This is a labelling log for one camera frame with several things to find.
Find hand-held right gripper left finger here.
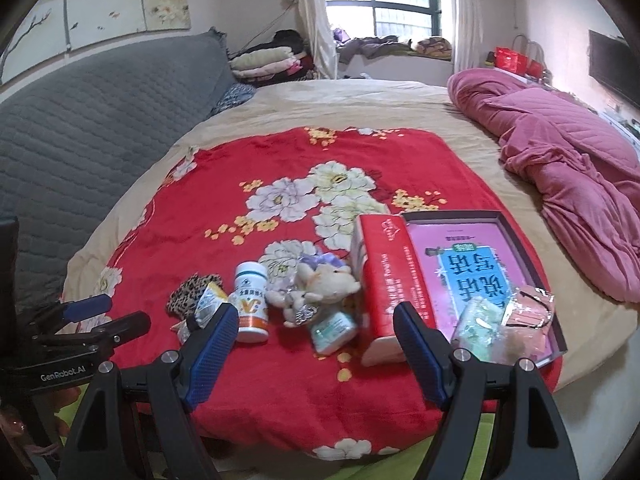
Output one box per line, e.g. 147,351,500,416
57,301,240,480

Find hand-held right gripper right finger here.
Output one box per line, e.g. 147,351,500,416
393,301,581,480

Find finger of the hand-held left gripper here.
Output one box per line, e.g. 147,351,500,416
34,311,152,361
27,292,113,333

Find green floral tissue pack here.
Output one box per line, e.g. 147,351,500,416
452,296,506,361

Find leopard print scrunchie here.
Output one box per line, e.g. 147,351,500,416
166,272,223,318

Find white pill bottle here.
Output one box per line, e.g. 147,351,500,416
235,261,269,344

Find small green tissue pack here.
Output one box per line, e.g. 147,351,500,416
310,310,358,356

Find pink items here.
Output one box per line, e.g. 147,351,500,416
495,287,556,362

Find cream plush toy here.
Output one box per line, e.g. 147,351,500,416
265,264,361,328

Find grey box lid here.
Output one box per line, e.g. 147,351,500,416
400,210,568,366

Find person's left hand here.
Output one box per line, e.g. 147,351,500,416
0,407,46,456

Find red tissue box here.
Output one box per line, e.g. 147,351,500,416
350,214,438,368

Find pink printed book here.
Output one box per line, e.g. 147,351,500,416
407,222,556,361

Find red floral blanket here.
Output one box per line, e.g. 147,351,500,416
92,126,551,461

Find grey quilted headboard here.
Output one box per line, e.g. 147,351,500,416
0,31,241,311

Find pink quilt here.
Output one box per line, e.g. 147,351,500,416
446,67,640,303

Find blue patterned pillow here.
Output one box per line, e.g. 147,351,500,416
210,82,258,116

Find beige bed sheet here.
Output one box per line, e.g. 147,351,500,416
62,78,640,391

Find folded clothes pile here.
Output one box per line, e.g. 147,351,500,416
229,30,316,83

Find white dresser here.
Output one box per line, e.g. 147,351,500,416
600,105,640,141

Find large red gift bag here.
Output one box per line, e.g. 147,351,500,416
495,47,528,73

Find brown patterned blanket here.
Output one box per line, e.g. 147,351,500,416
412,36,453,58

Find grey clothes heap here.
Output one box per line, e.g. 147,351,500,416
334,27,416,58

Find white curtain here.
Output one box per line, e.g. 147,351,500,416
292,0,336,81
445,0,482,63

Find wall painting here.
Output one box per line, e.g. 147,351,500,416
0,0,193,86

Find black wall television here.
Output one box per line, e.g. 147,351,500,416
587,30,640,96

